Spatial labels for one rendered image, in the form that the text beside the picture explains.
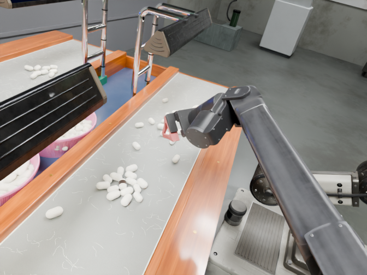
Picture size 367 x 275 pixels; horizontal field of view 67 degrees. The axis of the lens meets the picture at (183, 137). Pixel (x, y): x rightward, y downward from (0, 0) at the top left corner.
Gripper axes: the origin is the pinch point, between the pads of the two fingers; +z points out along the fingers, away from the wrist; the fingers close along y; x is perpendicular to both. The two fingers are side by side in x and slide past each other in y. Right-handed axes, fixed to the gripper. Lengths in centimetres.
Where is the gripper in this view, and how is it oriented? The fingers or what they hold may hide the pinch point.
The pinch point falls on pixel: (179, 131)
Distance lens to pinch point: 75.3
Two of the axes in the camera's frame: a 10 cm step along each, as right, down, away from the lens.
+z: -5.1, 2.7, 8.2
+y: 8.1, -1.8, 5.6
